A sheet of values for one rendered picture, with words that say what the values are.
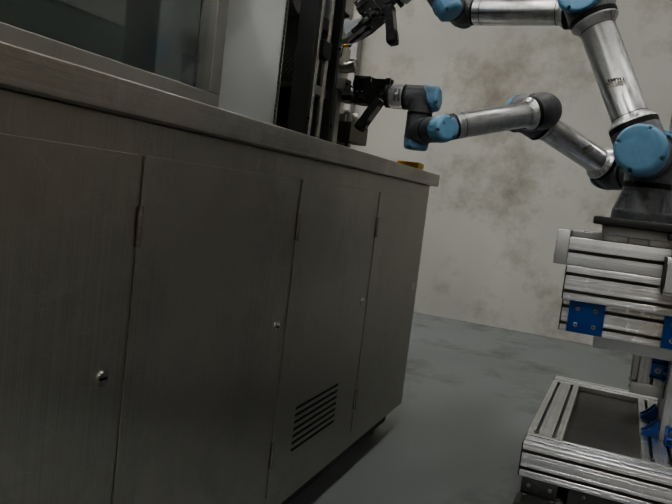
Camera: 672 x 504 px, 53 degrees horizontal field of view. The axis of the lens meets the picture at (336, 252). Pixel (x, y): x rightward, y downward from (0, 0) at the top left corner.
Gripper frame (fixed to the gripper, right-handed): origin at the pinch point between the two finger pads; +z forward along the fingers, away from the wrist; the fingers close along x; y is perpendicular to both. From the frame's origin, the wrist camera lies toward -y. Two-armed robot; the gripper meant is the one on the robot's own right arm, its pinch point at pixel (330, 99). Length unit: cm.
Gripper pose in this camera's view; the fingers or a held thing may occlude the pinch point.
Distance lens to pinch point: 217.6
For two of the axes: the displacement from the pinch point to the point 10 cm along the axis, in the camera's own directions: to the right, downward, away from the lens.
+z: -9.2, -1.4, 3.7
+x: -3.8, 0.3, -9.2
